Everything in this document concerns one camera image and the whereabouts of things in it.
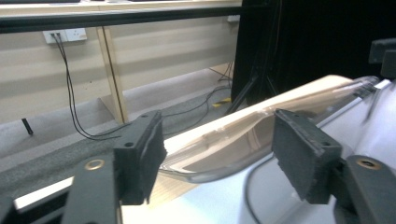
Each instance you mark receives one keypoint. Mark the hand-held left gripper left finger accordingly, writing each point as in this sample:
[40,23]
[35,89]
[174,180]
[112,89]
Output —
[140,155]

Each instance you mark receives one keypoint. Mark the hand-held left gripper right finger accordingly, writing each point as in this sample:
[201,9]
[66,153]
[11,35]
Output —
[305,158]

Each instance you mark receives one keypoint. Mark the grey transparent plastic storage box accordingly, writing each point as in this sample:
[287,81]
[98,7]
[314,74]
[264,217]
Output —
[264,199]

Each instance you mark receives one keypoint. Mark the black curtain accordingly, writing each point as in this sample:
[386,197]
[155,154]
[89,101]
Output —
[320,37]

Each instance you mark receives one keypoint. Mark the black tripod stand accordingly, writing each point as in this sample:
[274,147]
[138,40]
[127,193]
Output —
[249,87]

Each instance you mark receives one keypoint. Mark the yellow black striped tape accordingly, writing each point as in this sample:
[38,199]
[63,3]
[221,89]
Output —
[222,102]

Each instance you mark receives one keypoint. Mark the long wooden desk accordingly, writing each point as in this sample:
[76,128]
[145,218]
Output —
[155,53]

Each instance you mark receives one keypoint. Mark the small black stick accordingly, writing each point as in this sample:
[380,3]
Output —
[27,126]

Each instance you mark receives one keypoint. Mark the small white wall socket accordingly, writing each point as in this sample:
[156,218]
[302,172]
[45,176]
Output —
[233,18]

